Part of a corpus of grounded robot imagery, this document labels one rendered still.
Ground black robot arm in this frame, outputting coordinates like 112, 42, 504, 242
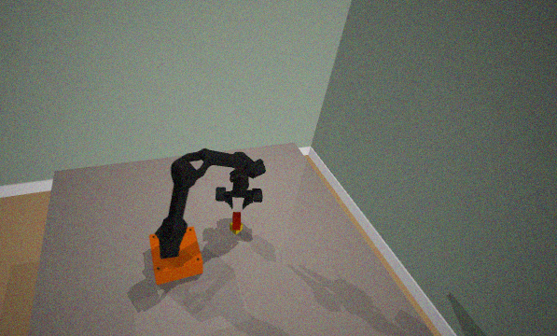
155, 148, 266, 259

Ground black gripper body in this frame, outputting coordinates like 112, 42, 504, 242
216, 182, 262, 203

